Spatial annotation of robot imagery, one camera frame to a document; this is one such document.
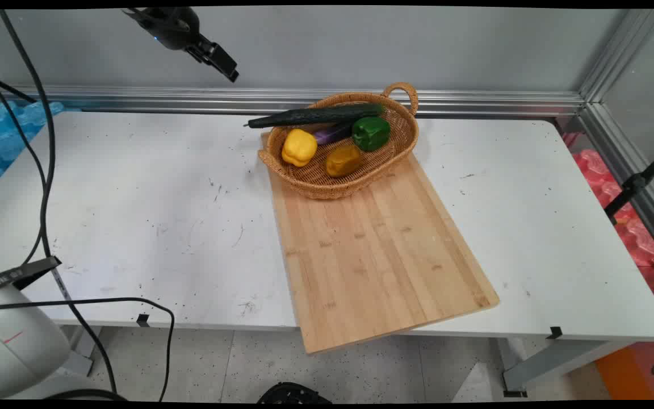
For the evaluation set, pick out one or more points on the black tape piece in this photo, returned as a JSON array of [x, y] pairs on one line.
[[143, 320], [555, 333]]

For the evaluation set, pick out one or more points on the blue bubble wrap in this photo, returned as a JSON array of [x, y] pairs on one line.
[[3, 136]]

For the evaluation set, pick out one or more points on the upright aluminium frame post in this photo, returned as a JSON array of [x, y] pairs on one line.
[[616, 51]]

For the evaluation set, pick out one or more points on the woven wicker basket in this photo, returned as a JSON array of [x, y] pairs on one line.
[[327, 187]]

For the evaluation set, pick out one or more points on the yellow bell pepper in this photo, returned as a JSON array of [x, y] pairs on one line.
[[298, 147]]

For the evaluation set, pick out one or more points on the black tripod stand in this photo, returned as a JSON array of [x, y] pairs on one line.
[[633, 184]]

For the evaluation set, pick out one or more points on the round black object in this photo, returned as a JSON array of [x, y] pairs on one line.
[[293, 395]]

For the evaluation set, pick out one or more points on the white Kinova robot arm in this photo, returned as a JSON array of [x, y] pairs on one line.
[[20, 346]]

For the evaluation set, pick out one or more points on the grey metal table leg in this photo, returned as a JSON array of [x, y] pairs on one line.
[[554, 363], [80, 346]]

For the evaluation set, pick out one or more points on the purple eggplant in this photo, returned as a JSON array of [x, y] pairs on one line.
[[331, 135]]

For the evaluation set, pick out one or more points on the bamboo cutting board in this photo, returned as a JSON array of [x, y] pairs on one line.
[[372, 255]]

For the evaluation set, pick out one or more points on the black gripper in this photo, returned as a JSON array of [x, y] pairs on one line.
[[171, 25]]

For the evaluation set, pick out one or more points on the green bell pepper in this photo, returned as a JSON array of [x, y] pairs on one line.
[[371, 133]]

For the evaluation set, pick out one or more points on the long aluminium frame rail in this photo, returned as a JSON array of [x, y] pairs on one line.
[[191, 99]]

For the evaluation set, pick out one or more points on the dark green cucumber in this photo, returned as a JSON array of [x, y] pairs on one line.
[[315, 115]]

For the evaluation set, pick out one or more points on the slanted aluminium frame rail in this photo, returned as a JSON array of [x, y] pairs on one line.
[[628, 165]]

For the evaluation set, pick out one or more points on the pink bubble wrap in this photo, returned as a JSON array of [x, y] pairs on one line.
[[599, 176]]

